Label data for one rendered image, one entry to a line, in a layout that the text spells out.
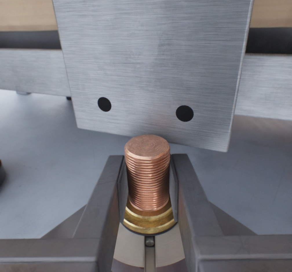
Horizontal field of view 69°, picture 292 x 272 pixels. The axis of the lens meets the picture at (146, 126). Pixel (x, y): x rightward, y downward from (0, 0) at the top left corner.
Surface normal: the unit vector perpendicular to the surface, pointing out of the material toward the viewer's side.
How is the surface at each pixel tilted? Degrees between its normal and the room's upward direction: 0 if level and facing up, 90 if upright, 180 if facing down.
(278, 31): 90
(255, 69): 90
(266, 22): 90
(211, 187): 180
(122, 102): 90
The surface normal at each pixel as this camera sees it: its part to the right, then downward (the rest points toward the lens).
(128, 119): -0.35, 0.44
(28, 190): -0.03, -0.89
